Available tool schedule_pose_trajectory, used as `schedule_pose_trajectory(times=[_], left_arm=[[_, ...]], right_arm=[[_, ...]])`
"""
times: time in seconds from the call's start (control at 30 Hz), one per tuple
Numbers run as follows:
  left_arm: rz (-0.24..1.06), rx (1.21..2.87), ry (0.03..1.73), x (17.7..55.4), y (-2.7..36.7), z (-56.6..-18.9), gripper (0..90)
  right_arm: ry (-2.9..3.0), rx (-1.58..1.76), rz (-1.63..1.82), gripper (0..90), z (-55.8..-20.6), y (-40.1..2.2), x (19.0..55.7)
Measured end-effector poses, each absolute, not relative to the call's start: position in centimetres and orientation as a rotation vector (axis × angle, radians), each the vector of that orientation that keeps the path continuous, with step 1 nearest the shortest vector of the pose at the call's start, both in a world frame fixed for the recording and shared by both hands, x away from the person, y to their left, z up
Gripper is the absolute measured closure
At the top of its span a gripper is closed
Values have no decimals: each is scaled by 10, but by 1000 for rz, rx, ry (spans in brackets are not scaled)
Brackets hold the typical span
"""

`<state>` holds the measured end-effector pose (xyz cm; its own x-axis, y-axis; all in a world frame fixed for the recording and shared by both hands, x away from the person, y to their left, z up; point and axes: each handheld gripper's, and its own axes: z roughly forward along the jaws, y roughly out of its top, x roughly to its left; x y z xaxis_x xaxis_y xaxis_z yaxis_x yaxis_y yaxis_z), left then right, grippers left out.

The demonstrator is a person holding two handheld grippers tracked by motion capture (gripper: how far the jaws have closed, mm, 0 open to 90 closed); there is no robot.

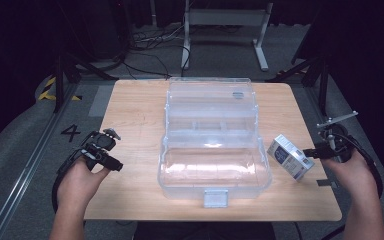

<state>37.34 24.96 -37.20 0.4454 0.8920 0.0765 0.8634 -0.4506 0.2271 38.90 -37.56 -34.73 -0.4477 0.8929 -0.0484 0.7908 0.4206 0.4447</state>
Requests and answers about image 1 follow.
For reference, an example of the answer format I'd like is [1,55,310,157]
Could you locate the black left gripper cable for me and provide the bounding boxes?
[51,148,88,214]

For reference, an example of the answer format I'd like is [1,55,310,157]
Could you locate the yellow black floor tape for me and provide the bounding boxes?
[37,76,83,102]

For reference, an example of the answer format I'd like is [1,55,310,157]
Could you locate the metal floor rail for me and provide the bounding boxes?
[0,83,81,240]
[304,84,329,118]

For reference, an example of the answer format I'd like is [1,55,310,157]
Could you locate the black floor cables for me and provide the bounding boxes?
[122,22,193,81]

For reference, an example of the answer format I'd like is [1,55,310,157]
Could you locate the white metal stand frame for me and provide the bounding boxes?
[180,0,275,72]

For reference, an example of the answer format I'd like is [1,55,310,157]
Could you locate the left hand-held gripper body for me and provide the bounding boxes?
[77,128,122,171]

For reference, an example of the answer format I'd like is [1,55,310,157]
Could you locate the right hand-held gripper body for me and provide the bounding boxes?
[315,110,360,164]

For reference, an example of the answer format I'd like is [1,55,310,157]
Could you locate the person's left hand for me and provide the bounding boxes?
[56,157,111,215]

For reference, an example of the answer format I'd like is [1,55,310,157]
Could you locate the person's right hand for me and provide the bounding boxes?
[321,149,380,205]

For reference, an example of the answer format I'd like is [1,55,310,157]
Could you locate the grey tape strip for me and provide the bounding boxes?
[316,178,338,188]

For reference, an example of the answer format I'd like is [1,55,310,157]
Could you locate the clear plastic storage box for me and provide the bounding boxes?
[157,77,274,209]

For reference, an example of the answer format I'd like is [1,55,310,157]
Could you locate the black tripod stand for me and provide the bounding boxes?
[53,52,120,114]
[266,55,332,116]

